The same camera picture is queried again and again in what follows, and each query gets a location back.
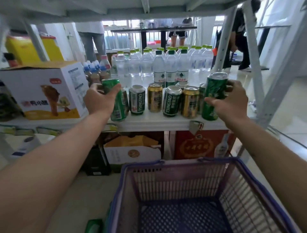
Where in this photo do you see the pink cap drink bottle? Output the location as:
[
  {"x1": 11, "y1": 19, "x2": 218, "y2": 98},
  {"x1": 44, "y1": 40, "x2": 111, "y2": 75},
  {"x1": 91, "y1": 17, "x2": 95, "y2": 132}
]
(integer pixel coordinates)
[{"x1": 99, "y1": 55, "x2": 112, "y2": 72}]

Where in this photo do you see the group of brown drink bottles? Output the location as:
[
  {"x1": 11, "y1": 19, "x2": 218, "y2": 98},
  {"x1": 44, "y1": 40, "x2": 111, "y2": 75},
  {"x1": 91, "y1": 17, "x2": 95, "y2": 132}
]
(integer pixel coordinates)
[{"x1": 83, "y1": 60, "x2": 111, "y2": 84}]

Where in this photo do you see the yellow box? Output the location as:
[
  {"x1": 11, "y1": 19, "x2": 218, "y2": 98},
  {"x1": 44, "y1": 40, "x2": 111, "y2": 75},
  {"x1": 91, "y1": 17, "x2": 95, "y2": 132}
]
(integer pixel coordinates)
[{"x1": 4, "y1": 35, "x2": 65, "y2": 65}]

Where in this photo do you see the green price tag holder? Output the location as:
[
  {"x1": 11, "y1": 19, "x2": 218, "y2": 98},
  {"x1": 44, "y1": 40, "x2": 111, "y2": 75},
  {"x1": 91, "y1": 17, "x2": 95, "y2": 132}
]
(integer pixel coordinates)
[
  {"x1": 36, "y1": 127, "x2": 63, "y2": 137},
  {"x1": 103, "y1": 124, "x2": 120, "y2": 134}
]

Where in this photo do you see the person's right hand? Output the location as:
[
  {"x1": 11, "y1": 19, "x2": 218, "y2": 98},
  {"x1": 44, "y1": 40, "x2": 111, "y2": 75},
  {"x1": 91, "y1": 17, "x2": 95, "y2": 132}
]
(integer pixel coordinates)
[{"x1": 204, "y1": 80, "x2": 249, "y2": 124}]

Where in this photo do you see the black floor cable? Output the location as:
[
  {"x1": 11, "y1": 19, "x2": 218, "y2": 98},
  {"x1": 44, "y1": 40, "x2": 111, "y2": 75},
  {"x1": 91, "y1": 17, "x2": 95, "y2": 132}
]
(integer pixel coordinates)
[{"x1": 268, "y1": 125, "x2": 307, "y2": 150}]

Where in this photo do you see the long black table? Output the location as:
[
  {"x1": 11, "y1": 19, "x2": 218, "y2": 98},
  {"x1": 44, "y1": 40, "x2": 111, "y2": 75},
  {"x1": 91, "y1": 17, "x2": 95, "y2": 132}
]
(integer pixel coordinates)
[{"x1": 110, "y1": 26, "x2": 198, "y2": 52}]

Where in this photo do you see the white carton with duck print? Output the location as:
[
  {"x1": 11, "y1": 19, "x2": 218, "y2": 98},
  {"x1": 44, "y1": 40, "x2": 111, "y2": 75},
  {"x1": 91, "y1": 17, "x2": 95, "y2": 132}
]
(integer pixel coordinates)
[{"x1": 0, "y1": 61, "x2": 90, "y2": 120}]

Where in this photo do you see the green label water bottle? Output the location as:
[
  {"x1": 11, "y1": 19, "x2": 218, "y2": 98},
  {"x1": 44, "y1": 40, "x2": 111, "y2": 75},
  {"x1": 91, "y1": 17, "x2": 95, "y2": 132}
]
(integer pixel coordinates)
[
  {"x1": 153, "y1": 50, "x2": 166, "y2": 88},
  {"x1": 165, "y1": 50, "x2": 178, "y2": 87},
  {"x1": 177, "y1": 49, "x2": 190, "y2": 83}
]

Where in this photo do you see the pink and purple plastic basket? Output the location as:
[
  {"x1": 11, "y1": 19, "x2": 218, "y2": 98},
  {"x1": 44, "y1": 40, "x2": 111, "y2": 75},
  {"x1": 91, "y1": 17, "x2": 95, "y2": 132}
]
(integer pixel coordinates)
[{"x1": 105, "y1": 157, "x2": 302, "y2": 233}]

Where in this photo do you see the white glossy metal shelf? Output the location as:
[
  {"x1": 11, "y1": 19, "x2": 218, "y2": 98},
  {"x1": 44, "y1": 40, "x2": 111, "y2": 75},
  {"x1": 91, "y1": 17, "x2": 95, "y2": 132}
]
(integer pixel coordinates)
[{"x1": 0, "y1": 0, "x2": 307, "y2": 164}]

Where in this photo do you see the person's left forearm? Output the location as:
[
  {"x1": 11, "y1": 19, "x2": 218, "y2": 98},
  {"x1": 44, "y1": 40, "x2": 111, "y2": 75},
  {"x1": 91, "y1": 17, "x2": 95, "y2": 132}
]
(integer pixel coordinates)
[{"x1": 0, "y1": 111, "x2": 108, "y2": 233}]

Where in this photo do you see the person's right forearm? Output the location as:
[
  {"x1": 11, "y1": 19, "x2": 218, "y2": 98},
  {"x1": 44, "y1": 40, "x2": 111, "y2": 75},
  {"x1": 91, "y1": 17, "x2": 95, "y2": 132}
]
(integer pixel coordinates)
[{"x1": 228, "y1": 115, "x2": 307, "y2": 233}]

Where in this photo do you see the red liquor box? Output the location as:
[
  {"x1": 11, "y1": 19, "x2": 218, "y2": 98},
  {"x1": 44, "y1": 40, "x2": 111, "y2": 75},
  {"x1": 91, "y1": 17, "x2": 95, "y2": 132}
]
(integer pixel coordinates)
[{"x1": 174, "y1": 129, "x2": 237, "y2": 160}]

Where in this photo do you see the price tag with red arrow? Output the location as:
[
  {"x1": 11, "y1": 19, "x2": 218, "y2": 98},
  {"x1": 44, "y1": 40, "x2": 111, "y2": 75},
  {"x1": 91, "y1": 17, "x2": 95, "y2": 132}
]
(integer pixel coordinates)
[{"x1": 189, "y1": 120, "x2": 205, "y2": 135}]

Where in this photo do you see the black box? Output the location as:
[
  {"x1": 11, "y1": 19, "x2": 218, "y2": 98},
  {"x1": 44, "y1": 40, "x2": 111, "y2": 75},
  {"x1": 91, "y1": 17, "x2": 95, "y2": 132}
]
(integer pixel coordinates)
[{"x1": 83, "y1": 144, "x2": 112, "y2": 176}]

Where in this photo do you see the white toilet paper roll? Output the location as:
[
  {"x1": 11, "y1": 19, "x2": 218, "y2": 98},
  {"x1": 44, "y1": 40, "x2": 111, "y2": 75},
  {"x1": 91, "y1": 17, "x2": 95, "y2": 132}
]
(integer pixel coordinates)
[{"x1": 9, "y1": 134, "x2": 43, "y2": 159}]

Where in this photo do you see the group of clear water bottles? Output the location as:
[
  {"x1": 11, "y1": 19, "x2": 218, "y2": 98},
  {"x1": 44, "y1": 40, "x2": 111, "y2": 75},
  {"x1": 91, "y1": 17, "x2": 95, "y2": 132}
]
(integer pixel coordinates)
[{"x1": 115, "y1": 45, "x2": 214, "y2": 87}]

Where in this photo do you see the person's left hand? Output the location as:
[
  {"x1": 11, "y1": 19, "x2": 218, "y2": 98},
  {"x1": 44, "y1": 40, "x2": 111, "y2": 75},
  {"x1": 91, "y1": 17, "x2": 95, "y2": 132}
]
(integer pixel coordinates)
[{"x1": 83, "y1": 83, "x2": 122, "y2": 116}]

